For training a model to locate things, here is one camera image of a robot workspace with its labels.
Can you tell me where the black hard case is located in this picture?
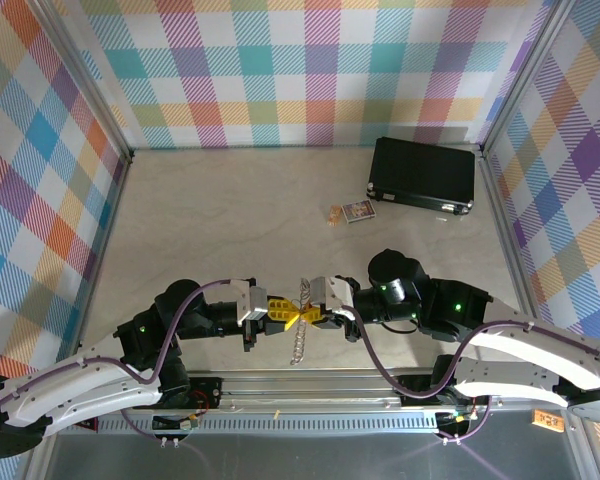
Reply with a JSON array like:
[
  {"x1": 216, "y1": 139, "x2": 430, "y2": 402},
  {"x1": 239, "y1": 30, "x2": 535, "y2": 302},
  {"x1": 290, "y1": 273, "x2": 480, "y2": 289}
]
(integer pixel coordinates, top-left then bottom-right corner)
[{"x1": 365, "y1": 135, "x2": 476, "y2": 216}]

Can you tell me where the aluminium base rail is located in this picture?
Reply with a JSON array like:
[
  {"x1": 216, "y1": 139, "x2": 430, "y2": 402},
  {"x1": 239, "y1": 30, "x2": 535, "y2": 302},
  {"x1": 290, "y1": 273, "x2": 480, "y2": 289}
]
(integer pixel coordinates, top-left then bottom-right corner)
[{"x1": 74, "y1": 369, "x2": 587, "y2": 416}]

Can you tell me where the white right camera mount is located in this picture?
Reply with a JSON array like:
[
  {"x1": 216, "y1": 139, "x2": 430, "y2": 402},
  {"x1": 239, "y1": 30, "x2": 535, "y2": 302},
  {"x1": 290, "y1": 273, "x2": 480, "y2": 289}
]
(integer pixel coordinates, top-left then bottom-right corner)
[{"x1": 329, "y1": 276, "x2": 359, "y2": 321}]

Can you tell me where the orange paper tag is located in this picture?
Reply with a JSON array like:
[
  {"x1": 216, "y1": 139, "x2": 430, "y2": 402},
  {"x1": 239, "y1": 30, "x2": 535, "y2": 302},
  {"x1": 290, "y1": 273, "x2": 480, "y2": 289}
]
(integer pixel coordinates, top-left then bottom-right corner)
[{"x1": 532, "y1": 409, "x2": 565, "y2": 432}]

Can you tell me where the steel key holder with rings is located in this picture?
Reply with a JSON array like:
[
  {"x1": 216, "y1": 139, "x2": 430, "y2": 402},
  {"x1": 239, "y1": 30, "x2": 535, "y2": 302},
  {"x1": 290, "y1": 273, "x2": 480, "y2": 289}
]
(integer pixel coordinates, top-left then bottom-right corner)
[{"x1": 289, "y1": 276, "x2": 314, "y2": 366}]

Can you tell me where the perforated metal strip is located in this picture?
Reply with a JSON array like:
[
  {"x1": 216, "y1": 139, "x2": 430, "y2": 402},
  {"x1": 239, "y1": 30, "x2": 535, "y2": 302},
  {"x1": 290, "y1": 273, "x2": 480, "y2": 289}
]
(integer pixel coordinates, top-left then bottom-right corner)
[{"x1": 97, "y1": 417, "x2": 441, "y2": 435}]

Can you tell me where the aluminium frame post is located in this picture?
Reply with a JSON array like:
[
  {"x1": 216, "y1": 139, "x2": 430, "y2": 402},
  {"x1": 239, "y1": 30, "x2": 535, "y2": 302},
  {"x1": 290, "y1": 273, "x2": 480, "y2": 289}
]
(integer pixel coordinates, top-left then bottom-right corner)
[
  {"x1": 477, "y1": 0, "x2": 581, "y2": 159},
  {"x1": 29, "y1": 0, "x2": 135, "y2": 164}
]

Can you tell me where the colourful playing card box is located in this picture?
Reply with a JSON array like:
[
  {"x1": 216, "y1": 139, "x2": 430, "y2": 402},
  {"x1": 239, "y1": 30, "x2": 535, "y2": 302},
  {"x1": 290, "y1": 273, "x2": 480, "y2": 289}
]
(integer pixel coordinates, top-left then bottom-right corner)
[{"x1": 340, "y1": 198, "x2": 379, "y2": 225}]

